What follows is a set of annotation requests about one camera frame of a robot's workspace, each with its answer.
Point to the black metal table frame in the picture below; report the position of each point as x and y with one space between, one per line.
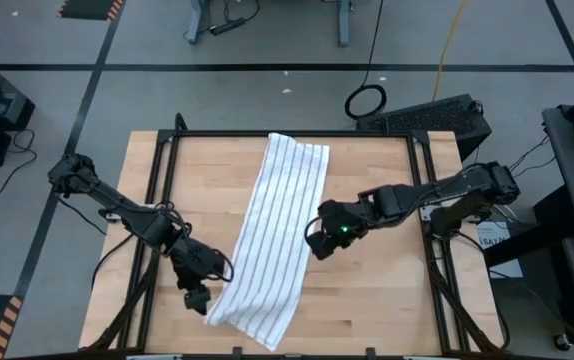
217 133

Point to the white towel with red stripes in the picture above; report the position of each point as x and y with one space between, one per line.
277 225

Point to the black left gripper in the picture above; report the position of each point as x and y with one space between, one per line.
199 260

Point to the white paper sheet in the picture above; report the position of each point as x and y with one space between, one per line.
509 265

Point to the black perforated computer tower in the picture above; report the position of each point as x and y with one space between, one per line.
427 117

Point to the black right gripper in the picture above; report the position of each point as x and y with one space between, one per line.
342 220

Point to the black caster wheel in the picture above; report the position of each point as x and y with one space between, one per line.
562 342

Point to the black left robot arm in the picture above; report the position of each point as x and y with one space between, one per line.
117 202

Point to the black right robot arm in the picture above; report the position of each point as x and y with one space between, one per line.
417 195

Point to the black power strip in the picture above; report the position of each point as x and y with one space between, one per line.
227 26

